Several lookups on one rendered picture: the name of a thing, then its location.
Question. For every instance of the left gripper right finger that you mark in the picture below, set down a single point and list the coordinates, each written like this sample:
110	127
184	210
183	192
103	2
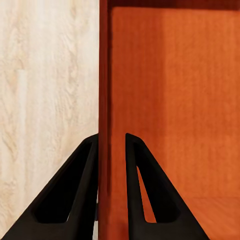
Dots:
174	219

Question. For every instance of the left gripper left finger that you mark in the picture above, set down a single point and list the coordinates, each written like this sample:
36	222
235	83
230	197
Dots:
65	208

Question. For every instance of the storage box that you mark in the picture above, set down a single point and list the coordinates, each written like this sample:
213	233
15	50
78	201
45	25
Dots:
169	73

